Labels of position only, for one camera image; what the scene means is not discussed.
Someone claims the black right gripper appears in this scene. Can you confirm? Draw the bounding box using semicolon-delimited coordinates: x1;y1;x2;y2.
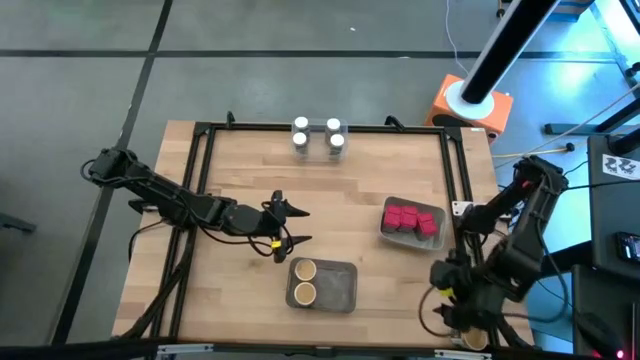
430;259;496;331

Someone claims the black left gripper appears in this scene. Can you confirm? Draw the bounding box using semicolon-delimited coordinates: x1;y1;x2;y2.
257;189;314;264

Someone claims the brown cup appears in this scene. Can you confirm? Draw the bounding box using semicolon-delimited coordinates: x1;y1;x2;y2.
293;282;318;307
293;258;318;282
457;327;489;351

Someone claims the light grey plastic bin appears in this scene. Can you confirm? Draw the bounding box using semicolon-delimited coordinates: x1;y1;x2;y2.
378;196;448;251

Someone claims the red cube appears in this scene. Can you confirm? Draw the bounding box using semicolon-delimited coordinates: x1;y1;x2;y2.
399;205;420;234
416;212;440;240
382;204;404;234

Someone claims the dark grey plastic bin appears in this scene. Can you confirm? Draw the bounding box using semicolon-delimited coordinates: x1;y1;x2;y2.
284;257;359;315

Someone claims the clear plastic bin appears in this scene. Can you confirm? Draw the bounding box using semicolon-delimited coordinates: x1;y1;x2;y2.
291;117;350;164

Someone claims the black slanted support bar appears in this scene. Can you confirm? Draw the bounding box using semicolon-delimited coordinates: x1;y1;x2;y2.
539;239;594;285

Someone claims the black computer mouse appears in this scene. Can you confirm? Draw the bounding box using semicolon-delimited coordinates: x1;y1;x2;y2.
574;312;626;360

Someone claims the black desk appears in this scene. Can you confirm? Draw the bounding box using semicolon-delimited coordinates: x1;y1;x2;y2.
569;132;640;360

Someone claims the black phone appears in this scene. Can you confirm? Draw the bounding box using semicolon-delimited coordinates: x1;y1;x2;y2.
614;231;640;265

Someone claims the white round disc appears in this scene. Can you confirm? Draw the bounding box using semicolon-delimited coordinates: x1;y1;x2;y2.
444;79;496;121

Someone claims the orange box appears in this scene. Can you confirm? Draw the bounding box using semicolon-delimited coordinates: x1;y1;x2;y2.
424;73;515;146

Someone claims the black stand base bar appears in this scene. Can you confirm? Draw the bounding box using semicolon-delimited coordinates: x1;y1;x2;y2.
543;97;640;137

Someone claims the white marker paper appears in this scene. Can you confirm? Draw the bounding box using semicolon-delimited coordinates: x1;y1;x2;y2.
602;153;640;181

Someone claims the black table edge beam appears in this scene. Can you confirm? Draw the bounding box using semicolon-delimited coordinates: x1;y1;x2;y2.
0;335;640;360

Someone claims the black floor stand foot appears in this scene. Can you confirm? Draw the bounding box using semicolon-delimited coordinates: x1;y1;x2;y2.
0;212;39;235

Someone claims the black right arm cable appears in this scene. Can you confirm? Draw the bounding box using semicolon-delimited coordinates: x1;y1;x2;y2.
418;285;454;337

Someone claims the silver metal bracket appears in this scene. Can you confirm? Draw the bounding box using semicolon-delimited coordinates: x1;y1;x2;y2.
433;348;494;360
156;343;215;360

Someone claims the black cable bundle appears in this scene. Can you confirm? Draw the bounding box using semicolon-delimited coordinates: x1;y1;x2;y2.
119;227;199;341
492;319;534;349

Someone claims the black metal table frame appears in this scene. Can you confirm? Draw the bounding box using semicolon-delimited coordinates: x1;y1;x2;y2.
149;110;501;349

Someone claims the thin black curved cable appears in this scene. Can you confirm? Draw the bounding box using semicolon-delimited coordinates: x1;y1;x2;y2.
127;219;169;264

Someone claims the beige floor cable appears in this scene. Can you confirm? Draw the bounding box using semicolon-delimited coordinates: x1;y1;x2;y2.
492;144;571;159

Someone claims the thin white floor cable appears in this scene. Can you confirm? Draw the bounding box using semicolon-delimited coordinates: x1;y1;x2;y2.
443;0;471;76

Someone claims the beige rope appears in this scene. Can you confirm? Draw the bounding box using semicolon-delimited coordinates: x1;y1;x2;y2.
494;82;640;170

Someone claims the black camera pole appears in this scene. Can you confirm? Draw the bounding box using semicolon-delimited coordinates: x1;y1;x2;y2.
459;0;561;105

